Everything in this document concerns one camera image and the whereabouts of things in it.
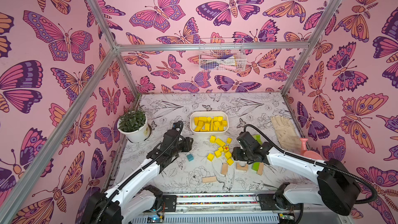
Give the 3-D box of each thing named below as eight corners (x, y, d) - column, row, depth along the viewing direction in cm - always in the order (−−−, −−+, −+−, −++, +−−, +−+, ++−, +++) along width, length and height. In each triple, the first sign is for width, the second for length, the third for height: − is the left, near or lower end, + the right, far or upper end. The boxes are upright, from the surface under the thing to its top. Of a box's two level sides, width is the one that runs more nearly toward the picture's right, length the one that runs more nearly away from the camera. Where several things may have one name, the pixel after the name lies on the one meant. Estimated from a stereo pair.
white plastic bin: (189, 135, 99) (189, 131, 96) (190, 115, 109) (190, 111, 106) (229, 134, 99) (230, 130, 95) (226, 115, 109) (227, 110, 105)
